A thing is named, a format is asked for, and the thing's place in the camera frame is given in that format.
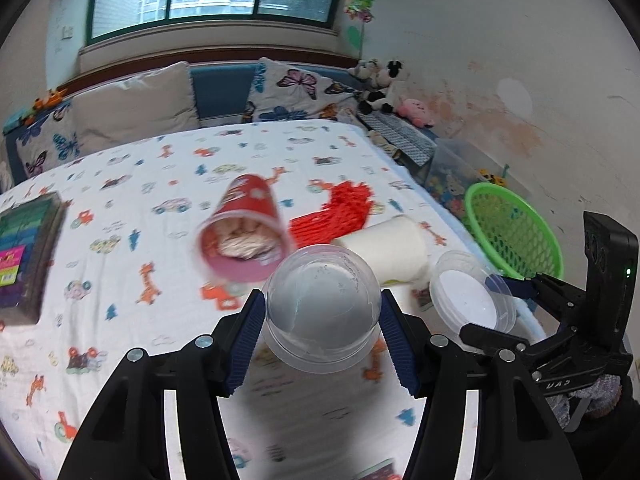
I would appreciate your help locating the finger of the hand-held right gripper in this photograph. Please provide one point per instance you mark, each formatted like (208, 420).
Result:
(492, 337)
(555, 295)

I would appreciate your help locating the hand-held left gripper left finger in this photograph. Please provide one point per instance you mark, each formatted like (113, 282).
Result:
(245, 342)

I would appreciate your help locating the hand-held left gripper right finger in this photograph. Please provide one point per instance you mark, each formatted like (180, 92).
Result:
(400, 342)

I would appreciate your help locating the clear round plastic lid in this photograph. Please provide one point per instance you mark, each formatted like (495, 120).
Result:
(465, 295)

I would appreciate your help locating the green plastic mesh basket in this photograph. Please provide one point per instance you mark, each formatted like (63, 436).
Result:
(515, 240)

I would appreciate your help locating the clear plastic cup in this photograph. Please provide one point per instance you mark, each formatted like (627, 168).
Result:
(320, 310)

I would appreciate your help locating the person's right hand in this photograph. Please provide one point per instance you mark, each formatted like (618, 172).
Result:
(595, 397)

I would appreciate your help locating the white paper cup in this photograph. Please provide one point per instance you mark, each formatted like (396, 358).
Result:
(385, 245)

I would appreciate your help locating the yellow toy vehicle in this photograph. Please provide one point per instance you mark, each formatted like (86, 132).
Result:
(494, 176)

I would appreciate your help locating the red foam net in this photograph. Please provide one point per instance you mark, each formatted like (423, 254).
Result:
(330, 215)

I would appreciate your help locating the red paper cup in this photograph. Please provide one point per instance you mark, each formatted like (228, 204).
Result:
(250, 195)

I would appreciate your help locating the clear storage box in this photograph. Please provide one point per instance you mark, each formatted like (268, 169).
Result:
(460, 170)

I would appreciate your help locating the printed cartoon blanket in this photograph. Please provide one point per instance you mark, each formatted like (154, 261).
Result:
(150, 210)

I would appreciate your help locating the blue checked cloth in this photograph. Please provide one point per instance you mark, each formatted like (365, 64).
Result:
(405, 137)

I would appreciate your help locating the pink plush toy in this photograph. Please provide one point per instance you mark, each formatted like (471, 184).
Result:
(415, 112)

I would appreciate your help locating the colourful striped box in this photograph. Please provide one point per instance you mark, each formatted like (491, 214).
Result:
(25, 260)

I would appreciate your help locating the black white plush toy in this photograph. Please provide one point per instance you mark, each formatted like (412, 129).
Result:
(380, 85)

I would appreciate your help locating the large butterfly print pillow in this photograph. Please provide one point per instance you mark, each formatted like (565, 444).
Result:
(300, 90)

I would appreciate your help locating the beige pillow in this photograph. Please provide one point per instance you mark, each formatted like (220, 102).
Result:
(135, 105)

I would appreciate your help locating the small butterfly print pillow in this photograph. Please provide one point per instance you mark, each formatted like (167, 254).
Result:
(55, 145)

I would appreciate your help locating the green paper leaf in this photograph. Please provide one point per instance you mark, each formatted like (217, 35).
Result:
(356, 37)

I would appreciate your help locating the orange toy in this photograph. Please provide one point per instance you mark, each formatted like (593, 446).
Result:
(47, 100)

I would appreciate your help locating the teal toy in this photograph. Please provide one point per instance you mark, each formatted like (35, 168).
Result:
(20, 117)

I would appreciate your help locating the colourful pinwheel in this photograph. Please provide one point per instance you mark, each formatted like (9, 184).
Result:
(359, 6)

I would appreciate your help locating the white wall socket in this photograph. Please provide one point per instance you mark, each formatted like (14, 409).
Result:
(66, 33)

